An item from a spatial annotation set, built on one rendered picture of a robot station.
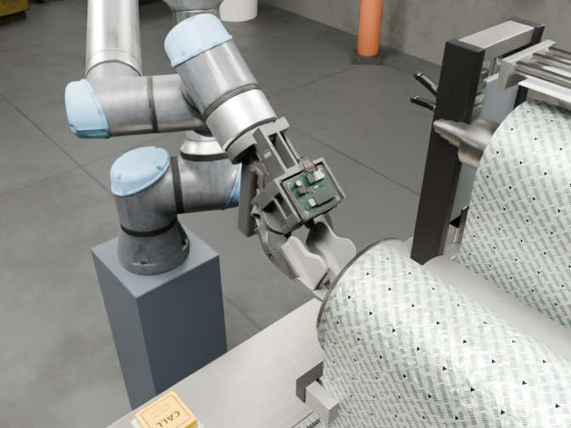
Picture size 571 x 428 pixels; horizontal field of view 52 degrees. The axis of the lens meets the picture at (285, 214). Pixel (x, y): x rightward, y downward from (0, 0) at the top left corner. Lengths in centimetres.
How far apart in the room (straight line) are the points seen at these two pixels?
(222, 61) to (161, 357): 81
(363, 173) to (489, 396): 274
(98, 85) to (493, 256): 53
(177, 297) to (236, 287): 125
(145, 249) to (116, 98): 50
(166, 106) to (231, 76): 13
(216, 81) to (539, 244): 40
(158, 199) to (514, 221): 67
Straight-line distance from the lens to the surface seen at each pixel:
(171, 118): 77
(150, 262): 122
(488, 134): 77
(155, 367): 135
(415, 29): 479
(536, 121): 72
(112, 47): 85
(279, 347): 107
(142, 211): 116
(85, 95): 78
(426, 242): 96
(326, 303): 60
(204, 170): 113
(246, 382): 102
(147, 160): 115
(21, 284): 274
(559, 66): 75
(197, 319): 134
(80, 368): 232
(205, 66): 68
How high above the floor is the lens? 171
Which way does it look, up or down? 36 degrees down
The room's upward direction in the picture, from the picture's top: straight up
